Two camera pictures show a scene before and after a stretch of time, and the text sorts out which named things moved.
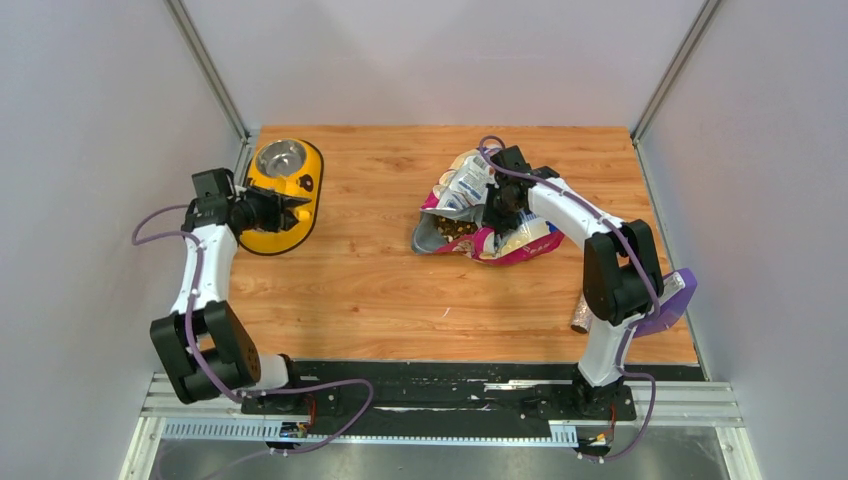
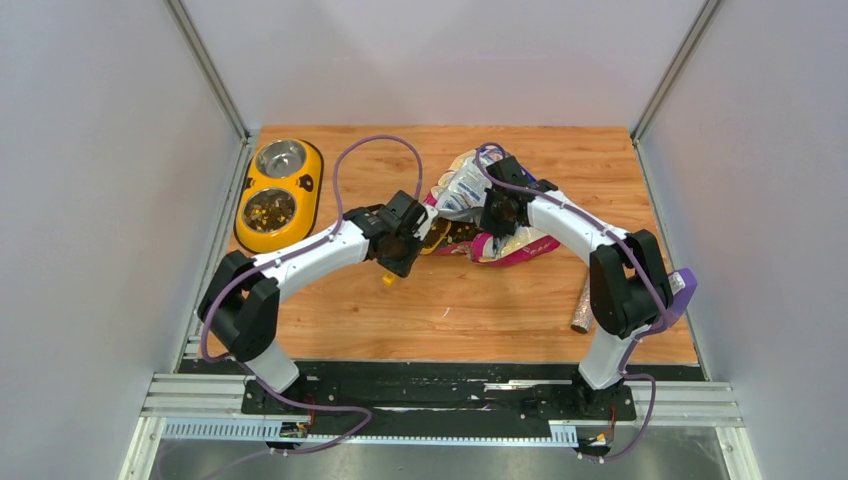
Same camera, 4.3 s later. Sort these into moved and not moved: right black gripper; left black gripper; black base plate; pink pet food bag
Moved: left black gripper
Not moved: pink pet food bag; right black gripper; black base plate
